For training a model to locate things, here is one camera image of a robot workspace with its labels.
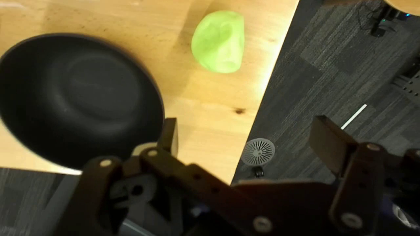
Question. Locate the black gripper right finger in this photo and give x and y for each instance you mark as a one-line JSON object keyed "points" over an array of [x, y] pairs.
{"points": [[358, 179]]}

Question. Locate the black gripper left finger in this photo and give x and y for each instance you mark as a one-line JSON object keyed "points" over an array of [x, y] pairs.
{"points": [[109, 188]]}

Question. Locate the pale green fruit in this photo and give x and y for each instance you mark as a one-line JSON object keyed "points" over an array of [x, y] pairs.
{"points": [[218, 41]]}

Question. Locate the black round bowl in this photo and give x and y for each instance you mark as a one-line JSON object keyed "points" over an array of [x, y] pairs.
{"points": [[79, 100]]}

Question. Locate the grey perforated plate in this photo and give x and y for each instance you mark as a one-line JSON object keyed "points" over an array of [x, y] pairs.
{"points": [[408, 90]]}

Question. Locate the white round perforated disc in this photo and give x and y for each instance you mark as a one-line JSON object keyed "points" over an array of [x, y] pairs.
{"points": [[259, 151]]}

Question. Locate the round wooden stool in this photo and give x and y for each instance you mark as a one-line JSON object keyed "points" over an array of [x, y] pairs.
{"points": [[404, 6]]}

